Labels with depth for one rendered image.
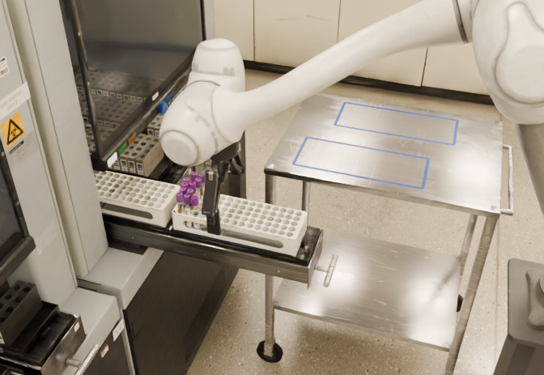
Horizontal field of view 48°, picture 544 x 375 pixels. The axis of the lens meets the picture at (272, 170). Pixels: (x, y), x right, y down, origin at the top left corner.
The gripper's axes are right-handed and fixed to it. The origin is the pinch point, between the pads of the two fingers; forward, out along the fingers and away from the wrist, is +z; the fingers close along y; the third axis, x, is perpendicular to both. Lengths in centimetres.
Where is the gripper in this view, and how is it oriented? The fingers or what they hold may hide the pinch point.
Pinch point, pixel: (224, 210)
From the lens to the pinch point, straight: 141.9
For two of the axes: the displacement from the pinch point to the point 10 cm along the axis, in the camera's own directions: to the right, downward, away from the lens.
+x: -9.5, -1.8, 2.4
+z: -0.1, 8.1, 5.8
